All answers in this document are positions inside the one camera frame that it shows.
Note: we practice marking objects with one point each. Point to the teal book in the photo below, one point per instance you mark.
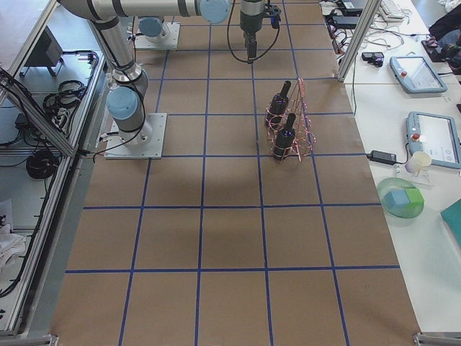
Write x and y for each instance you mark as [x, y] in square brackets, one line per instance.
[452, 217]

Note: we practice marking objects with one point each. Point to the copper wire wine basket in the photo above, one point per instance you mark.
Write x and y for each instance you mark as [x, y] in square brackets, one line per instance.
[304, 139]

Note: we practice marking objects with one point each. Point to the aluminium frame post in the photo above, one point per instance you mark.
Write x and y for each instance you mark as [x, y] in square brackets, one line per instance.
[365, 20]

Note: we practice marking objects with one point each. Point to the black power adapter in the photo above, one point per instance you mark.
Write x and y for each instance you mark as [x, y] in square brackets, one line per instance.
[382, 157]

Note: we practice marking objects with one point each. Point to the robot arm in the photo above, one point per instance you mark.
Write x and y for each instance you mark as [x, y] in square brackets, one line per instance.
[230, 7]
[126, 101]

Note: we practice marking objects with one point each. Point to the near teach pendant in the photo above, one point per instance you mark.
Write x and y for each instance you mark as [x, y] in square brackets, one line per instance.
[436, 135]

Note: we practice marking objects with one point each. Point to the teach pendant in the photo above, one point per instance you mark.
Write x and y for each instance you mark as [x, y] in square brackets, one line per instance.
[416, 75]
[436, 135]

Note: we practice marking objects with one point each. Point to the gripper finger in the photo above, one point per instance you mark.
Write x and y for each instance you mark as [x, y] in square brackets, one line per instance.
[251, 46]

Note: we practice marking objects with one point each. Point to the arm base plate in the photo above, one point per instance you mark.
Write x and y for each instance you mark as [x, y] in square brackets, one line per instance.
[157, 35]
[147, 144]

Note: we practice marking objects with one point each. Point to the dark bottle in basket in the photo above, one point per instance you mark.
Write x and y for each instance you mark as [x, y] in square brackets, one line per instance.
[284, 139]
[278, 104]

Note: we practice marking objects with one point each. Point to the green glass bowl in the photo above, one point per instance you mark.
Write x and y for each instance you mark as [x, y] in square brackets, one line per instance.
[400, 197]

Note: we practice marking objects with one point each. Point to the far teach pendant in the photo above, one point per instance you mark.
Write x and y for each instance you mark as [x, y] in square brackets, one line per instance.
[416, 75]

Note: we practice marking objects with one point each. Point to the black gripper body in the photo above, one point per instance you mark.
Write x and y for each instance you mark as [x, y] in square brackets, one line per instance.
[250, 21]

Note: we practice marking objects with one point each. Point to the white paper cup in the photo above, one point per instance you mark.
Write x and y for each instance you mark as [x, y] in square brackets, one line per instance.
[418, 161]

